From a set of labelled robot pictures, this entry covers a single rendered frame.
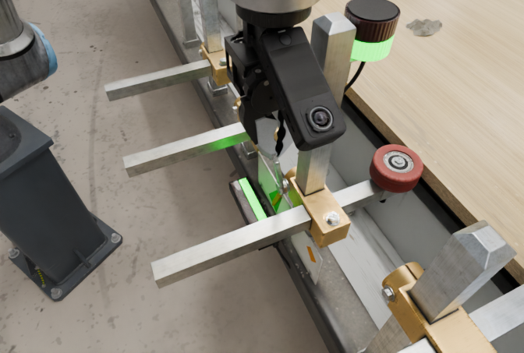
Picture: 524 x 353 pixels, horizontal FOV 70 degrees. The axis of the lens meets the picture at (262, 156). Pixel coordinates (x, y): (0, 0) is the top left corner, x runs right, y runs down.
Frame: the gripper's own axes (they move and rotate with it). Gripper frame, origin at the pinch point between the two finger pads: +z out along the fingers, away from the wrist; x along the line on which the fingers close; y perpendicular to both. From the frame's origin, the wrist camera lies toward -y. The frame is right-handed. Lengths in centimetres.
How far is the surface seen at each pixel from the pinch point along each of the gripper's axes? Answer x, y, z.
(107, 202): 39, 84, 101
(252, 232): 4.2, -1.2, 14.7
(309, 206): -5.7, -1.2, 13.7
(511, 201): -32.6, -14.2, 10.7
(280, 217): -0.8, -0.6, 14.7
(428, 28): -53, 29, 10
